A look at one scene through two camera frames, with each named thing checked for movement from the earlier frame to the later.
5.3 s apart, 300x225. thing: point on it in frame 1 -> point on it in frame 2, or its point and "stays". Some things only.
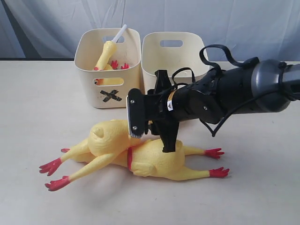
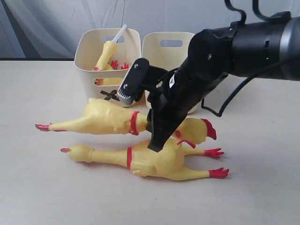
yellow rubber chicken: [146, 159] stays
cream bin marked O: [170, 51] stays
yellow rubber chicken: [108, 141] -> [105, 117]
